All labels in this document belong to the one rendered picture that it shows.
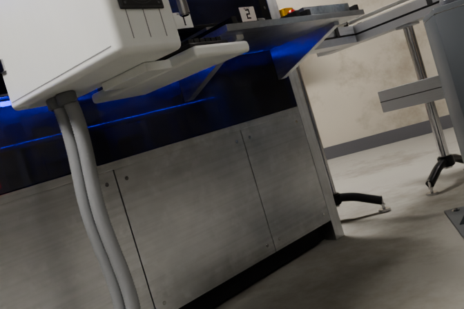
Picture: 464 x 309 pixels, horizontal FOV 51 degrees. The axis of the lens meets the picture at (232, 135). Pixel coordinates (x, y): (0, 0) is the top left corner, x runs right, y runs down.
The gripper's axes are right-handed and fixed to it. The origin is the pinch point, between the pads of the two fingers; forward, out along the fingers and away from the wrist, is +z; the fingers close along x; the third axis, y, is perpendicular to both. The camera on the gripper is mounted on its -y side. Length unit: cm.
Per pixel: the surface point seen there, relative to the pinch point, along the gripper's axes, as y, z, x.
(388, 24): 95, 11, 23
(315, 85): 242, 25, 195
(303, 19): -12.3, 11.7, -9.0
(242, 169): -21, 55, 31
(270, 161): -6, 56, 31
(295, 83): 22.4, 28.4, 31.0
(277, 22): -24.8, 11.7, -9.0
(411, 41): 99, 23, 15
